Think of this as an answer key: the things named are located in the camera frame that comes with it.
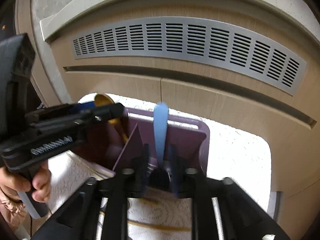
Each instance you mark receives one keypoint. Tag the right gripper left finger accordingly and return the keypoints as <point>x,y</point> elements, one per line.
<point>127,183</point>

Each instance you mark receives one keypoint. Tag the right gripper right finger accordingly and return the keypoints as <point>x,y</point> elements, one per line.
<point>189,182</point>

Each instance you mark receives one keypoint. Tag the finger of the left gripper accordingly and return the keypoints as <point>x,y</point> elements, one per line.
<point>108,112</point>
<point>83,106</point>

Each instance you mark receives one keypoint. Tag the brown wooden spoon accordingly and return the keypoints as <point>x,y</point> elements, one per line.
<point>103,99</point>

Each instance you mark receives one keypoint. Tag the blue plastic spoon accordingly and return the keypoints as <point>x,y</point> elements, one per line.
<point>159,177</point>

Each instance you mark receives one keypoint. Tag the person left hand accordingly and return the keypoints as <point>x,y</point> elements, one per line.
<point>12,183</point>

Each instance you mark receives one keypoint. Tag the purple plastic utensil box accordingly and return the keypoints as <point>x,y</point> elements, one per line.
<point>105,152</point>

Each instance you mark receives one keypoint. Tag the white lace tablecloth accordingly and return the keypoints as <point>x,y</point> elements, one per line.
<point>81,216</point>

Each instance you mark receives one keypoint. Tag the pink jacket sleeve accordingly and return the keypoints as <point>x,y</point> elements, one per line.
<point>12,211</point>

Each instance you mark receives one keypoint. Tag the grey ventilation grille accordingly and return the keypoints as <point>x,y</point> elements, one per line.
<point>198,40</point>

